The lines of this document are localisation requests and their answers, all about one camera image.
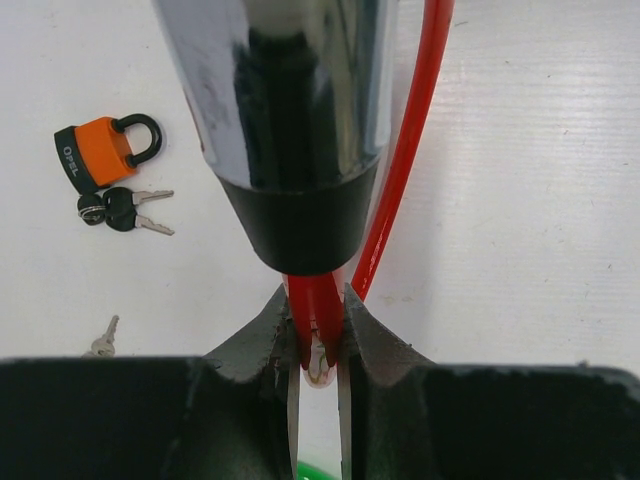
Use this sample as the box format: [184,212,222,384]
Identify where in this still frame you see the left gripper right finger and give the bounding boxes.
[338,289,639,479]

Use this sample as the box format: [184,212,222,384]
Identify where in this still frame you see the red cable lock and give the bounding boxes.
[149,0,456,389]

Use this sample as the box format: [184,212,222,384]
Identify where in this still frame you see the orange black padlock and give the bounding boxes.
[54,113,163,195]

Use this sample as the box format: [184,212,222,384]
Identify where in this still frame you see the black head keys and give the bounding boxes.
[76,187,174,236]

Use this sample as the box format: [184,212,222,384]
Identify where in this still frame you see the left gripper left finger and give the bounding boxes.
[1,289,299,479]

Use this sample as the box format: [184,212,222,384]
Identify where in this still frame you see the green cable lock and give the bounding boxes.
[297,462,333,480]

